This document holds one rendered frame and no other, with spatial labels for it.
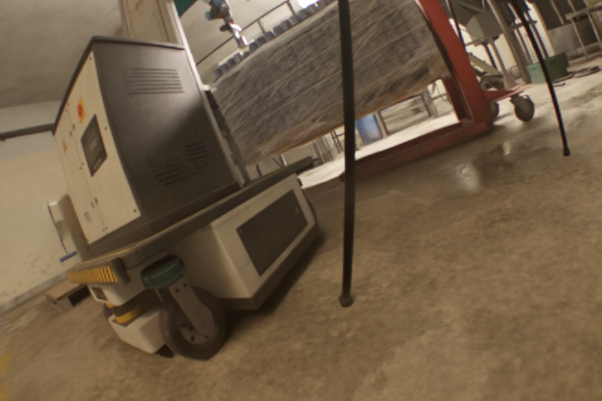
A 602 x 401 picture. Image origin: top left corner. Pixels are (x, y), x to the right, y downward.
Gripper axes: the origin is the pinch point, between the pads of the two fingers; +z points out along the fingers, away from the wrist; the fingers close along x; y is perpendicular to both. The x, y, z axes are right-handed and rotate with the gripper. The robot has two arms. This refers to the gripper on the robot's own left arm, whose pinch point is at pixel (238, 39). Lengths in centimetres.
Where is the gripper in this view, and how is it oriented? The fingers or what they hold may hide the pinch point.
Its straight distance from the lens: 194.0
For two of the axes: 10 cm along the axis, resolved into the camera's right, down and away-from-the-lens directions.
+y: 8.3, -3.6, -4.2
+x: 3.5, -2.4, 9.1
